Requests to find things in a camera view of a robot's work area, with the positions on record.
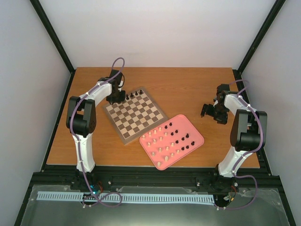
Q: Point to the black aluminium frame rail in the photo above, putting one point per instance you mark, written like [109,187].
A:
[196,179]

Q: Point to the left black corner post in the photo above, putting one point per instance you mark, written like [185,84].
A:
[52,34]

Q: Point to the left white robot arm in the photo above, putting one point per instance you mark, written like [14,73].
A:
[81,115]

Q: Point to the right black corner post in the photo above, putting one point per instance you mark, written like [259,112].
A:
[278,4]

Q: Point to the black corner post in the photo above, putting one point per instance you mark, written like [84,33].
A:
[278,4]
[52,34]

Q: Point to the light blue cable duct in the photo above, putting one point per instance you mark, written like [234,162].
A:
[128,198]

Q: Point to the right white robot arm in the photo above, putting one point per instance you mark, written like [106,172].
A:
[249,129]

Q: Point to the wooden chess board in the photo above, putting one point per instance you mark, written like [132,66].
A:
[132,118]

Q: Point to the pink plastic tray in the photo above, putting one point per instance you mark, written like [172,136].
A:
[171,141]

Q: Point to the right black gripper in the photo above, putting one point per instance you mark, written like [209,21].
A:
[222,119]

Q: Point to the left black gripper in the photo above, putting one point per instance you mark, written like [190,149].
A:
[121,100]

